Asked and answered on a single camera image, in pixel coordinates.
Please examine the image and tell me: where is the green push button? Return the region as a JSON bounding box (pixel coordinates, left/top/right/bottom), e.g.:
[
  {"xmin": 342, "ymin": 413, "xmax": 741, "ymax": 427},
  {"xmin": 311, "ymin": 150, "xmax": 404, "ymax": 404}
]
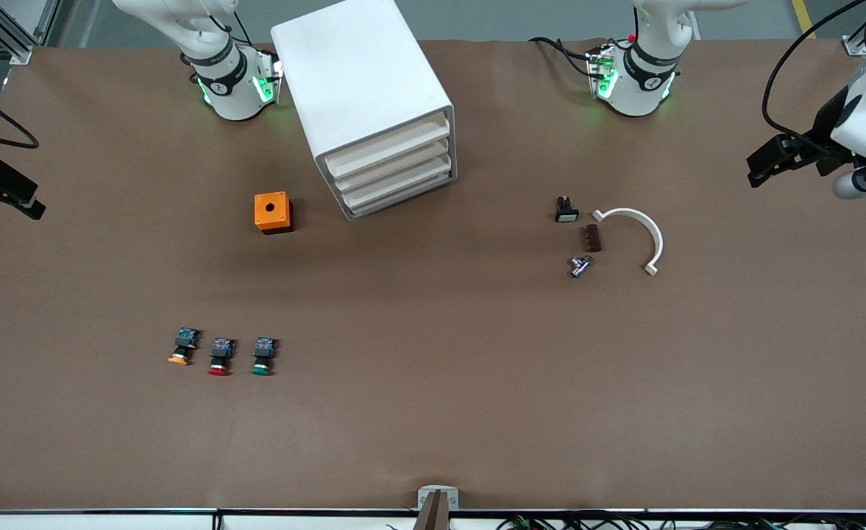
[{"xmin": 251, "ymin": 337, "xmax": 280, "ymax": 377}]

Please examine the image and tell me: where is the white lowest cabinet drawer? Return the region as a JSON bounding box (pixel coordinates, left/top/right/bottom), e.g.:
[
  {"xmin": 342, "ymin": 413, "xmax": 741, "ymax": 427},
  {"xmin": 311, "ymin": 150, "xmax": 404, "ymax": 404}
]
[{"xmin": 341, "ymin": 166, "xmax": 456, "ymax": 220}]

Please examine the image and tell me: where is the grey arm base connector block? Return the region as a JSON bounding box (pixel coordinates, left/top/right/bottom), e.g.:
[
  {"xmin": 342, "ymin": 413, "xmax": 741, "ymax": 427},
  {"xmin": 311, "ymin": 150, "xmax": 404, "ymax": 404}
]
[
  {"xmin": 255, "ymin": 47, "xmax": 285, "ymax": 105},
  {"xmin": 586, "ymin": 45, "xmax": 619, "ymax": 101}
]

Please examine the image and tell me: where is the yellow push button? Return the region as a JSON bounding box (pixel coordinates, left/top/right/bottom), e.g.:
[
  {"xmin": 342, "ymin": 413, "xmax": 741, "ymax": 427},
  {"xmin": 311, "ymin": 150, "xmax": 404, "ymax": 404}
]
[{"xmin": 168, "ymin": 328, "xmax": 202, "ymax": 367}]

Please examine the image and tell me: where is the red push button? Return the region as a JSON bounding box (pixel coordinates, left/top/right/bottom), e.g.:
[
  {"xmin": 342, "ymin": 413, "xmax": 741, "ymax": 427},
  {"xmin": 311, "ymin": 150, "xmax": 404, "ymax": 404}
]
[{"xmin": 207, "ymin": 337, "xmax": 238, "ymax": 377}]

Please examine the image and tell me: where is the white drawer cabinet housing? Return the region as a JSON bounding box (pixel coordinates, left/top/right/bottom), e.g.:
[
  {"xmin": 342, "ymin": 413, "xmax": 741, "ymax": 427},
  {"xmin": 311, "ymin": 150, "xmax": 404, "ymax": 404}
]
[{"xmin": 270, "ymin": 0, "xmax": 458, "ymax": 221}]

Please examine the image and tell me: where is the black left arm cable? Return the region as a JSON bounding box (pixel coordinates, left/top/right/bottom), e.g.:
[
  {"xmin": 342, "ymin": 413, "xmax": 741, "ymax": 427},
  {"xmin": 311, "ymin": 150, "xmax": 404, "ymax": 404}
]
[{"xmin": 762, "ymin": 0, "xmax": 866, "ymax": 152}]

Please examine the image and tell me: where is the white curved bracket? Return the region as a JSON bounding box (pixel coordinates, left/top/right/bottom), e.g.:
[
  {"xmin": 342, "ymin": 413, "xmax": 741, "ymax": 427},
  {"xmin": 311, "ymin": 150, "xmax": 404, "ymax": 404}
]
[{"xmin": 592, "ymin": 208, "xmax": 664, "ymax": 277}]

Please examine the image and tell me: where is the orange button enclosure box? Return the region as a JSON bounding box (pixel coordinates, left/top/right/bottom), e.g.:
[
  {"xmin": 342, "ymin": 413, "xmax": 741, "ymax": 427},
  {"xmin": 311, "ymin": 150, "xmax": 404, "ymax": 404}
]
[{"xmin": 254, "ymin": 191, "xmax": 294, "ymax": 235}]

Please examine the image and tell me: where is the black base power cable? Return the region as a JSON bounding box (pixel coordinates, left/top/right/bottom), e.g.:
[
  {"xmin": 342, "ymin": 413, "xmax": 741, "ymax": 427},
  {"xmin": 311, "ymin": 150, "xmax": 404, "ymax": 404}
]
[{"xmin": 528, "ymin": 36, "xmax": 597, "ymax": 79}]

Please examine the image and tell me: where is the white table edge rail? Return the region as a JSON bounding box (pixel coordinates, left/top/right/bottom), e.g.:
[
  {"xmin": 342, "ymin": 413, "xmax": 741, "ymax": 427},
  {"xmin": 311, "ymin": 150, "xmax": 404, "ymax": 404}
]
[{"xmin": 0, "ymin": 508, "xmax": 866, "ymax": 530}]

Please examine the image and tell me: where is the black cable bundle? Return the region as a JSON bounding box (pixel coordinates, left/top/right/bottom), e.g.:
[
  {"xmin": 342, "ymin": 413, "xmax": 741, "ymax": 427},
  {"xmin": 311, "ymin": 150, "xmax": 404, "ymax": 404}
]
[{"xmin": 497, "ymin": 514, "xmax": 866, "ymax": 530}]

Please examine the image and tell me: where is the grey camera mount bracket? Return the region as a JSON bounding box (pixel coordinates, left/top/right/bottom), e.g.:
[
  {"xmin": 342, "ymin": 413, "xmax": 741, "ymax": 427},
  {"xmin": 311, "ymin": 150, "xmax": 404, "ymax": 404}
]
[{"xmin": 417, "ymin": 485, "xmax": 460, "ymax": 530}]

